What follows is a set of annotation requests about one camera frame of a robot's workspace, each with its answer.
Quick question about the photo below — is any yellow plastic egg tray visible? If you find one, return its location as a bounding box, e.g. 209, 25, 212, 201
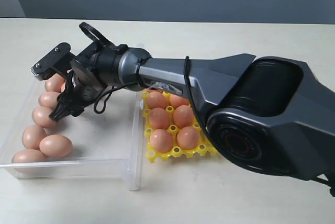
142, 91, 217, 163

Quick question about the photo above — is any brown egg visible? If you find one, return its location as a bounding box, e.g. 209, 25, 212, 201
38, 92, 60, 109
148, 89, 163, 93
21, 125, 47, 149
12, 149, 47, 163
149, 129, 173, 153
177, 126, 199, 150
148, 107, 170, 130
32, 106, 57, 128
173, 105, 194, 128
61, 82, 66, 93
39, 135, 73, 158
169, 94, 189, 108
44, 74, 65, 93
147, 92, 167, 109

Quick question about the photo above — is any clear plastic bin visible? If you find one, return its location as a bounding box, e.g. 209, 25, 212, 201
0, 43, 146, 192

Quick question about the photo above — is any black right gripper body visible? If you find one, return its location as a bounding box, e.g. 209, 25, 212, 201
57, 74, 107, 117

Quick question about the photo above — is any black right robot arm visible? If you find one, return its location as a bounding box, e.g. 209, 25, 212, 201
48, 43, 334, 185

